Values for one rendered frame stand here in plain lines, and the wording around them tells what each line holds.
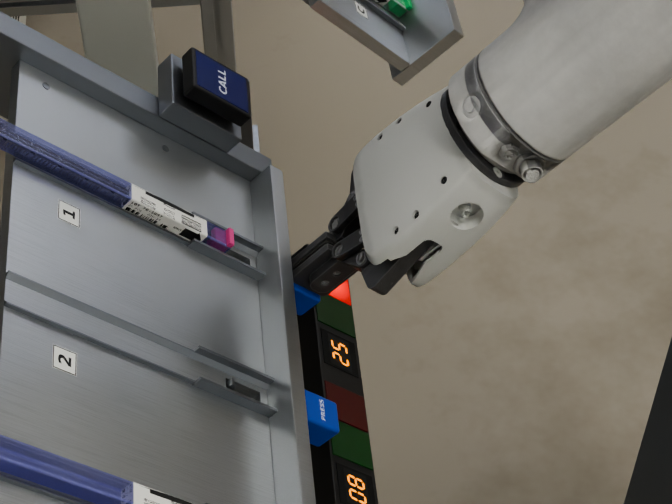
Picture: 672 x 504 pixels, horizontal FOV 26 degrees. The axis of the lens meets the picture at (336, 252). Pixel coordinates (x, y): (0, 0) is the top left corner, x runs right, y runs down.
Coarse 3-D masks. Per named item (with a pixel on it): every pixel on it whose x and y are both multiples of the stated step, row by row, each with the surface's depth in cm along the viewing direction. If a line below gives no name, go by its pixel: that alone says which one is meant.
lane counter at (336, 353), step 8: (320, 328) 101; (328, 336) 101; (336, 336) 102; (328, 344) 101; (336, 344) 101; (344, 344) 102; (352, 344) 103; (328, 352) 100; (336, 352) 101; (344, 352) 101; (352, 352) 102; (328, 360) 100; (336, 360) 100; (344, 360) 101; (352, 360) 102; (344, 368) 100; (352, 368) 101
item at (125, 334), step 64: (64, 128) 92; (128, 128) 97; (64, 192) 89; (192, 192) 98; (0, 256) 83; (64, 256) 85; (128, 256) 89; (192, 256) 94; (256, 256) 99; (0, 320) 79; (64, 320) 82; (128, 320) 86; (192, 320) 90; (256, 320) 95; (0, 384) 76; (64, 384) 80; (128, 384) 83; (192, 384) 87; (256, 384) 91; (64, 448) 77; (128, 448) 80; (192, 448) 84; (256, 448) 88
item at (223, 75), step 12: (204, 60) 99; (204, 72) 98; (216, 72) 99; (228, 72) 100; (204, 84) 97; (216, 84) 98; (228, 84) 100; (240, 84) 101; (228, 96) 99; (240, 96) 100; (240, 108) 99
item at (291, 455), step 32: (256, 192) 102; (256, 224) 100; (288, 256) 97; (288, 288) 95; (288, 320) 93; (288, 352) 91; (288, 384) 90; (288, 416) 89; (288, 448) 87; (288, 480) 86
